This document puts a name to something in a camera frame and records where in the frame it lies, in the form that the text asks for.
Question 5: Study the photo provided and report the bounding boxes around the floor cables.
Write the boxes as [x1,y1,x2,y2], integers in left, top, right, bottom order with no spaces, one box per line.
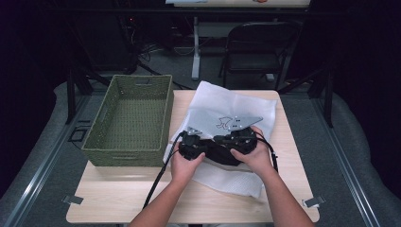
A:
[137,40,194,91]

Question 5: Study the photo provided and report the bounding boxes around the black floor plate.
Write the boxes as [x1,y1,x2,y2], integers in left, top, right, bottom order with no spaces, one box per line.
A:
[67,119,92,143]

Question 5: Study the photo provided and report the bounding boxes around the person's left hand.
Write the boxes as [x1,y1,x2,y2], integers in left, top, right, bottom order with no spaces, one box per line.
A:
[169,141,207,187]

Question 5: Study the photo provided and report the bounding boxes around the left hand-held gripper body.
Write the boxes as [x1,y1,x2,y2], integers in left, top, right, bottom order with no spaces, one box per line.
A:
[178,126,208,162]

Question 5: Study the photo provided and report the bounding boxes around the white mesh laundry bag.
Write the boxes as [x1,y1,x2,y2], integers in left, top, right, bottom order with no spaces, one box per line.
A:
[163,79,279,201]

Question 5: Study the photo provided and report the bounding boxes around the left hand-held gripper cable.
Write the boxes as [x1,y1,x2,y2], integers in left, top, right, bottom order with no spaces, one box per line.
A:
[142,131,186,210]

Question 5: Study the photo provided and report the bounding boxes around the black metal stand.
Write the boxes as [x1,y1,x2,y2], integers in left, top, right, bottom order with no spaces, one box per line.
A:
[277,67,335,129]
[65,66,95,125]

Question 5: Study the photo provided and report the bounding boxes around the hand-held gripper cable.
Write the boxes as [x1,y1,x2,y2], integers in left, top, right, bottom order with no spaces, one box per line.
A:
[254,131,280,174]
[142,131,186,210]

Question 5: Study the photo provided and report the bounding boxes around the metal floor rail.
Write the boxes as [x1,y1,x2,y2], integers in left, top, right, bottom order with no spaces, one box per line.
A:
[2,94,93,227]
[310,96,383,227]

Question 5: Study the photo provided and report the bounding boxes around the black folding chair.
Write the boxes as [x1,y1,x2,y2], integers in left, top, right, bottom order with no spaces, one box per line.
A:
[218,21,301,91]

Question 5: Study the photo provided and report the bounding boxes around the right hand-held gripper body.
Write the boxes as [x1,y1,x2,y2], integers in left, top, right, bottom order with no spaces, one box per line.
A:
[213,115,265,156]

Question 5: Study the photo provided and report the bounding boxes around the grey metal table clamp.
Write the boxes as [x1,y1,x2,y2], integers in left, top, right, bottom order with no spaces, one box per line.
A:
[304,195,326,209]
[61,195,84,205]

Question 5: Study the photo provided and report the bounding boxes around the right hand-held gripper cable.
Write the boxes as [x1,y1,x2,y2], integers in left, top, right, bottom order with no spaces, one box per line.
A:
[254,131,280,174]

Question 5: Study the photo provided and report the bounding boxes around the white desk leg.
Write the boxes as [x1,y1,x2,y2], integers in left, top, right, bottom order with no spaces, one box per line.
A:
[191,16,201,81]

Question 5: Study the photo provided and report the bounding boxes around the person's right hand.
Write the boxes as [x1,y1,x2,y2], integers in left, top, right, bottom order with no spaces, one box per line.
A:
[229,125,273,178]

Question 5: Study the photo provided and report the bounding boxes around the black garment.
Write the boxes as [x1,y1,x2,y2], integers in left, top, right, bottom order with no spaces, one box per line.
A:
[200,137,244,167]

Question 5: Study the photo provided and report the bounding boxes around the green woven basket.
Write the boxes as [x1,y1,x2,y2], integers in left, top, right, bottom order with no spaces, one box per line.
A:
[80,74,175,167]

